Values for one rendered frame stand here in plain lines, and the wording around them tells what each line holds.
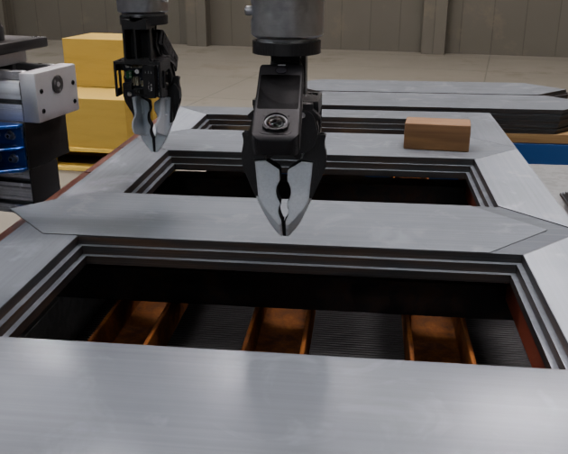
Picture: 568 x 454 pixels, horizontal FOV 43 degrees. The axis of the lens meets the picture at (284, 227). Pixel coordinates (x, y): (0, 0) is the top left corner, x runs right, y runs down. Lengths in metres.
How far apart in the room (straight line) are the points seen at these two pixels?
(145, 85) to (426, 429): 0.70
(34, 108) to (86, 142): 3.03
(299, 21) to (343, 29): 9.53
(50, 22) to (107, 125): 7.84
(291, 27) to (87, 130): 3.69
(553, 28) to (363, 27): 2.43
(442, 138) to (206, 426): 0.91
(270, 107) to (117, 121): 3.60
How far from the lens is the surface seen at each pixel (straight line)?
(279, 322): 1.07
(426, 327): 1.08
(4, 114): 1.43
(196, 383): 0.63
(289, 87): 0.72
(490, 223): 1.01
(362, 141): 1.43
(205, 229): 0.96
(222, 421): 0.58
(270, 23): 0.74
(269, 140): 0.67
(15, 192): 1.47
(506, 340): 1.35
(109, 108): 4.29
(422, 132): 1.37
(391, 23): 10.14
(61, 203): 1.10
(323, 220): 0.99
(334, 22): 10.28
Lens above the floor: 1.18
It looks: 20 degrees down
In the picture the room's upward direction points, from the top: straight up
